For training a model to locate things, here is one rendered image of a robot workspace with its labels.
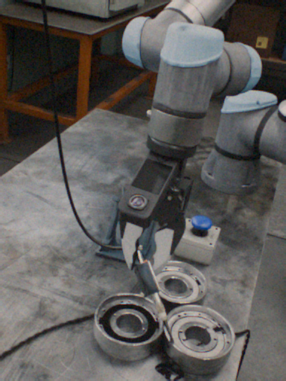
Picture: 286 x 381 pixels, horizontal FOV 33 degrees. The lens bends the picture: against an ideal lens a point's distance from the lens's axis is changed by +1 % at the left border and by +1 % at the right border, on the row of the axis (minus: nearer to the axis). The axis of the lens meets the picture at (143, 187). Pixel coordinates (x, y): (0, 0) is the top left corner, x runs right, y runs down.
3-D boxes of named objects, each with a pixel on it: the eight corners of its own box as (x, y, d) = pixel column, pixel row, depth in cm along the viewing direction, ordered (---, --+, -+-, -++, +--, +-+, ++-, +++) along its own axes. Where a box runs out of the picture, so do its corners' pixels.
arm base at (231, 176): (207, 161, 132) (214, 127, 127) (263, 175, 129) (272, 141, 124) (194, 184, 120) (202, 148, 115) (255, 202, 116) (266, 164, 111)
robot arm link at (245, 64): (211, 32, 79) (171, 28, 70) (273, 50, 73) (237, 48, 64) (198, 80, 82) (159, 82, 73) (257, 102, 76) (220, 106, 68)
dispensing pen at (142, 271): (169, 353, 69) (126, 242, 73) (164, 353, 73) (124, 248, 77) (183, 347, 69) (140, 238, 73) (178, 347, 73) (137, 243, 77)
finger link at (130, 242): (141, 256, 80) (159, 208, 76) (129, 273, 74) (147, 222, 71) (125, 248, 80) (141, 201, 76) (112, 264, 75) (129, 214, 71)
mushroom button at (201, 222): (205, 248, 93) (210, 227, 90) (185, 242, 94) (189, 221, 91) (209, 238, 96) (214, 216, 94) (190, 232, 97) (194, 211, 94)
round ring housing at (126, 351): (90, 363, 70) (92, 342, 68) (94, 309, 79) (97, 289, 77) (163, 367, 71) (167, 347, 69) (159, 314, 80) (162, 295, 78)
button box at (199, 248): (209, 266, 92) (214, 245, 90) (173, 254, 94) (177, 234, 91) (217, 243, 99) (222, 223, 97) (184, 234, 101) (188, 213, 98)
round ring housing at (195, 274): (188, 274, 89) (192, 257, 87) (214, 316, 81) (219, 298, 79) (134, 282, 86) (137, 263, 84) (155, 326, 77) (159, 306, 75)
